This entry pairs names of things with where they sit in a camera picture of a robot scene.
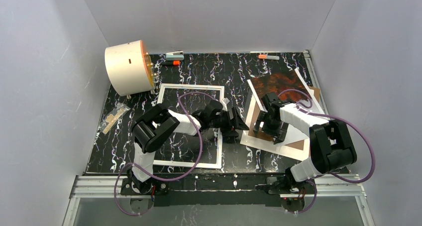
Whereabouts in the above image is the orange grey utility knife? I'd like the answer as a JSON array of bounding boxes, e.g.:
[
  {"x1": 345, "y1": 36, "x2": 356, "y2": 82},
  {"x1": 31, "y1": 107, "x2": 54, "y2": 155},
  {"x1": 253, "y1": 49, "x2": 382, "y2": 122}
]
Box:
[{"x1": 258, "y1": 54, "x2": 280, "y2": 60}]

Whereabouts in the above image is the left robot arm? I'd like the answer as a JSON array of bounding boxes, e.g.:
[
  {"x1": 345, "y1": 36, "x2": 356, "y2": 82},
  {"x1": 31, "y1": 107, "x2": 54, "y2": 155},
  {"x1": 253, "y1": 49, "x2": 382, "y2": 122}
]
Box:
[{"x1": 128, "y1": 100, "x2": 249, "y2": 191}]

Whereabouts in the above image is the aluminium rail front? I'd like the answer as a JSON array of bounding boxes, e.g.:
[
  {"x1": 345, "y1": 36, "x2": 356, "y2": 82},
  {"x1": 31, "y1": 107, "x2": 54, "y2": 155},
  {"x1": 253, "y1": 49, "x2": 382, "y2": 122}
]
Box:
[{"x1": 70, "y1": 173, "x2": 366, "y2": 198}]

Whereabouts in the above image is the white picture frame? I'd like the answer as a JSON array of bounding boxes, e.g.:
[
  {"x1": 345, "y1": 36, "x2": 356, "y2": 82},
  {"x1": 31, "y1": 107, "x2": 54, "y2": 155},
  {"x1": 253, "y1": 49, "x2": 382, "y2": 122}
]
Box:
[{"x1": 153, "y1": 83, "x2": 224, "y2": 169}]

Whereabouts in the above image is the red autumn photo print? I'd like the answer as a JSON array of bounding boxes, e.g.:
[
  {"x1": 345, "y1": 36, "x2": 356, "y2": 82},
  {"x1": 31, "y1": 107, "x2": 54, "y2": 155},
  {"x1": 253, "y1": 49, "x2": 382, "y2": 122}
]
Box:
[{"x1": 247, "y1": 68, "x2": 325, "y2": 147}]

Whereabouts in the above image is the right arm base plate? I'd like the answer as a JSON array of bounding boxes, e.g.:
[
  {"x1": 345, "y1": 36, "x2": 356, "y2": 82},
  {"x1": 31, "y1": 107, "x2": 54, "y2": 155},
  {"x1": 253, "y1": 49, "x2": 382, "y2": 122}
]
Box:
[{"x1": 255, "y1": 176, "x2": 315, "y2": 196}]

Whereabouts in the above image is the black orange marker pen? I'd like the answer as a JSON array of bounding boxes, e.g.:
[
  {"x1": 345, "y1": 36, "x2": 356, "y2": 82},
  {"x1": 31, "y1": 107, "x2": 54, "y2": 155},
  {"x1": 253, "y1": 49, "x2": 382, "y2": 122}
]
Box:
[{"x1": 160, "y1": 60, "x2": 181, "y2": 66}]

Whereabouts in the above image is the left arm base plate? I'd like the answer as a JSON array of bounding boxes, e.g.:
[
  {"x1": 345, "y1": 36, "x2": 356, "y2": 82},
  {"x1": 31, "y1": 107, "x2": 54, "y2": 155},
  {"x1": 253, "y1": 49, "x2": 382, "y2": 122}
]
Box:
[{"x1": 119, "y1": 178, "x2": 169, "y2": 196}]

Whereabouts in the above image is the cream cylindrical drum device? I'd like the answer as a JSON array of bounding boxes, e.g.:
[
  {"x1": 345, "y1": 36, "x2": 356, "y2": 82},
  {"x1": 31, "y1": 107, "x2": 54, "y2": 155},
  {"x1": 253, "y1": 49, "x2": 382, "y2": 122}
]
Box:
[{"x1": 104, "y1": 40, "x2": 155, "y2": 96}]

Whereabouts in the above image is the white mat board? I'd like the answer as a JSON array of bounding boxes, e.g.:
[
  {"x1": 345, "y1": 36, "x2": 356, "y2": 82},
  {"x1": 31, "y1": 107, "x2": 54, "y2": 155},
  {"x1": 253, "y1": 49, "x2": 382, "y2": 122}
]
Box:
[{"x1": 240, "y1": 88, "x2": 317, "y2": 161}]

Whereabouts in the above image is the brown cardboard backing board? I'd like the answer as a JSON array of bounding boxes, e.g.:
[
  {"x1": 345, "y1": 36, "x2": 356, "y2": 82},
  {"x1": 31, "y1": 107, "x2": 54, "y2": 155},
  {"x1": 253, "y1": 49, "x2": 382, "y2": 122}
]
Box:
[{"x1": 247, "y1": 86, "x2": 321, "y2": 151}]

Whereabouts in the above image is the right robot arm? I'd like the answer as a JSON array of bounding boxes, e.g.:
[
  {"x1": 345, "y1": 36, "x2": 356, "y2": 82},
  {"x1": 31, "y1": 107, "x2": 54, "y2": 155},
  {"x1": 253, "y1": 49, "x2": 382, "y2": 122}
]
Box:
[{"x1": 253, "y1": 92, "x2": 357, "y2": 191}]

